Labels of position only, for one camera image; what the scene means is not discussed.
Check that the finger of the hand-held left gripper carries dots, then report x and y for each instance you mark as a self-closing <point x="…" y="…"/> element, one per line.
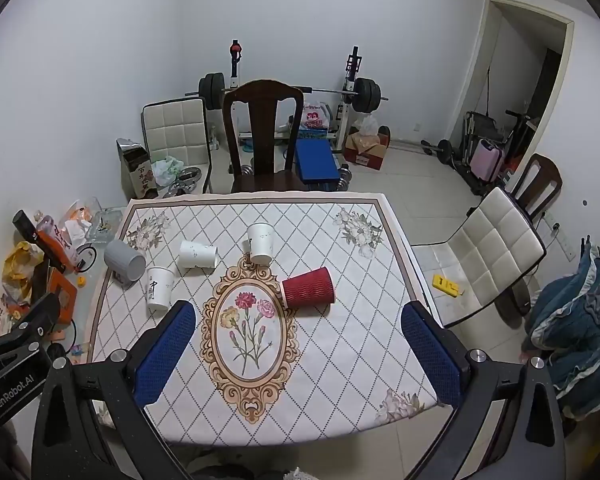
<point x="32" y="317"/>

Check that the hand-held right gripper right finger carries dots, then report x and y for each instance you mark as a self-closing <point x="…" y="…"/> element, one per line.
<point x="430" y="355"/>

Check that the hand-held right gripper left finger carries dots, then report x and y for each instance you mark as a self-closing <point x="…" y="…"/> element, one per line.
<point x="165" y="355"/>

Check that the grey cup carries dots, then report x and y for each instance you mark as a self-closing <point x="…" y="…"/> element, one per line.
<point x="122" y="260"/>

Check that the red ribbed paper cup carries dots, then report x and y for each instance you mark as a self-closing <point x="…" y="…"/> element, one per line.
<point x="307" y="287"/>

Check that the white paper cup black print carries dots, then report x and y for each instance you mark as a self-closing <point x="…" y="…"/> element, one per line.
<point x="159" y="290"/>

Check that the orange box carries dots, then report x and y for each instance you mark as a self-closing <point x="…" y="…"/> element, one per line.
<point x="62" y="285"/>

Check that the yellow plastic bag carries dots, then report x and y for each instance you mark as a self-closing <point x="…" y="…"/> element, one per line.
<point x="20" y="265"/>

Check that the small yellow toy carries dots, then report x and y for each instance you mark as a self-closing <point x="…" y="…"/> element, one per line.
<point x="81" y="281"/>

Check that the yellow packet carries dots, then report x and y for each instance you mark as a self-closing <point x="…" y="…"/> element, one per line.
<point x="446" y="285"/>

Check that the floral diamond pattern tablecloth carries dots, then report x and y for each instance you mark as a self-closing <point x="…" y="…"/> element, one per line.
<point x="330" y="360"/>

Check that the glass ashtray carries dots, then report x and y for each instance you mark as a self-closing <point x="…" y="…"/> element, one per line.
<point x="102" y="222"/>

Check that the white padded chair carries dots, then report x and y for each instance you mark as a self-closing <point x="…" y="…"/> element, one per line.
<point x="495" y="240"/>
<point x="175" y="130"/>

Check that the blue denim clothing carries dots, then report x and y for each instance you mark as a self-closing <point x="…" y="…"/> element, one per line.
<point x="575" y="320"/>

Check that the white power strip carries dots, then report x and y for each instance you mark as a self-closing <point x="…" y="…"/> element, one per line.
<point x="560" y="240"/>

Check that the chrome weight plates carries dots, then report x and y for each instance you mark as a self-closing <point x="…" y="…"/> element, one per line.
<point x="187" y="182"/>

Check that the tall brown cardboard box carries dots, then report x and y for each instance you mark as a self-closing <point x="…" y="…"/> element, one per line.
<point x="140" y="180"/>

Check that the pink suitcase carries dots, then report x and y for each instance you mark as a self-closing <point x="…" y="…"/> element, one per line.
<point x="487" y="160"/>

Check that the black dumbbell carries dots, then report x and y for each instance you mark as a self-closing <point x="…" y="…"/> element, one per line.
<point x="442" y="150"/>

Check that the red cardboard box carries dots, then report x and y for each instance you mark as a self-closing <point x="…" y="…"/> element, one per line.
<point x="367" y="157"/>

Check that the dark wooden chair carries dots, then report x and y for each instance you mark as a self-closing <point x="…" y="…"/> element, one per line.
<point x="262" y="110"/>
<point x="547" y="170"/>

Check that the blue bench pad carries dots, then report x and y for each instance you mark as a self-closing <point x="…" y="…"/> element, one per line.
<point x="317" y="160"/>

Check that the folded black cart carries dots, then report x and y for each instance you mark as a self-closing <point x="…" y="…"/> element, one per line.
<point x="475" y="130"/>

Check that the white weight bench rack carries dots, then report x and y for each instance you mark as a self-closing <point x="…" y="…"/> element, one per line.
<point x="348" y="125"/>

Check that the red and white plastic bag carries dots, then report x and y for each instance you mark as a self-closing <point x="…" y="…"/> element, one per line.
<point x="315" y="119"/>

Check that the black barbell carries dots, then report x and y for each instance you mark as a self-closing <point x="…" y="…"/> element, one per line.
<point x="367" y="94"/>

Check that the white door frame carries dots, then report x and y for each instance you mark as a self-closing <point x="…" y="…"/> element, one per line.
<point x="569" y="60"/>

